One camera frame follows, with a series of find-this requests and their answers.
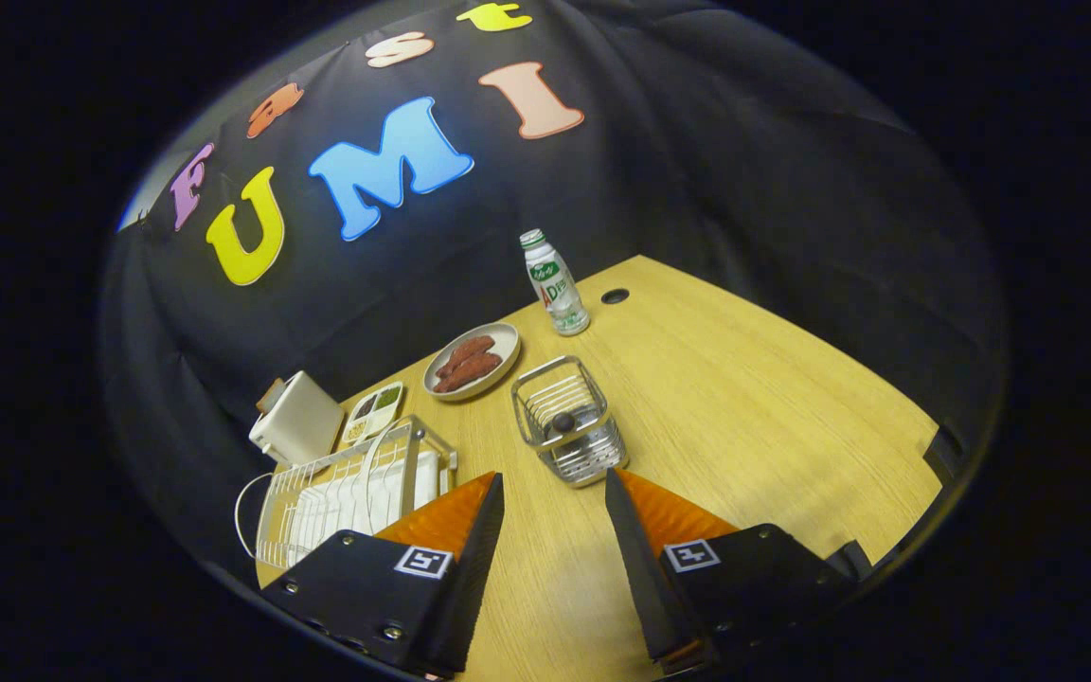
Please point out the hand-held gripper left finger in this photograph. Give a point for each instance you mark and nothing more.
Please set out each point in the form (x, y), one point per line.
(474, 578)

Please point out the white divided bean tray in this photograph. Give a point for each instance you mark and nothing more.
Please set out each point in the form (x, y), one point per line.
(370, 419)

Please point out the white toaster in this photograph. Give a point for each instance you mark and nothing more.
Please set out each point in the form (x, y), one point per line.
(304, 421)

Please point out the brown toast slice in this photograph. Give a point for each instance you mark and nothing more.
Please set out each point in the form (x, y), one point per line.
(271, 393)

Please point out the brown meat piece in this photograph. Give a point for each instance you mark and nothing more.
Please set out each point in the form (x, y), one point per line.
(468, 353)
(472, 371)

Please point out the beige round plate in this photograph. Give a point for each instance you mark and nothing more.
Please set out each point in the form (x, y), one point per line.
(505, 341)

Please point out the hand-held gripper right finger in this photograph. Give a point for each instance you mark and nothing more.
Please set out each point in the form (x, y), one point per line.
(635, 568)

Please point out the white drink bottle green cap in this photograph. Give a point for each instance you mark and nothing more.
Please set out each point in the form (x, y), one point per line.
(560, 289)

